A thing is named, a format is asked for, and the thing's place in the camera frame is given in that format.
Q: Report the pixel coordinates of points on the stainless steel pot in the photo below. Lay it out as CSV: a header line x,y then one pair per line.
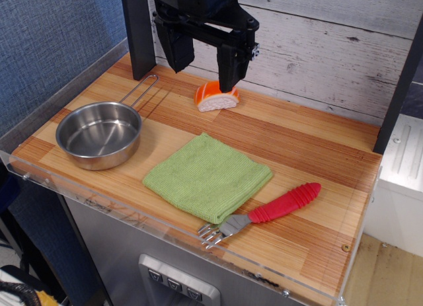
x,y
100,135

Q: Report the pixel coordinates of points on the red handled fork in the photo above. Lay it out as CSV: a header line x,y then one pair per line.
x,y
297,198

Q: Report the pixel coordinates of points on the yellow black bag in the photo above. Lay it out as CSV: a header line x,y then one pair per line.
x,y
20,288

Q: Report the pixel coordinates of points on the white cabinet at right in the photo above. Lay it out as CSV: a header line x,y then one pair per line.
x,y
394,215

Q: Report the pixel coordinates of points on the orange salmon sushi toy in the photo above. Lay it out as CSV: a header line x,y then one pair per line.
x,y
209,97

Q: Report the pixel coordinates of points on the green folded cloth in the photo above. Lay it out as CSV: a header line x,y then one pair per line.
x,y
207,178

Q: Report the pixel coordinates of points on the stainless steel cabinet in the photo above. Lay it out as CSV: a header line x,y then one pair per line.
x,y
141,264

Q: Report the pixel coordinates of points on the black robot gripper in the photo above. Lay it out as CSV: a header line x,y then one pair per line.
x,y
223,24

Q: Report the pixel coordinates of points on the clear acrylic table guard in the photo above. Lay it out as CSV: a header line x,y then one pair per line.
x,y
302,252

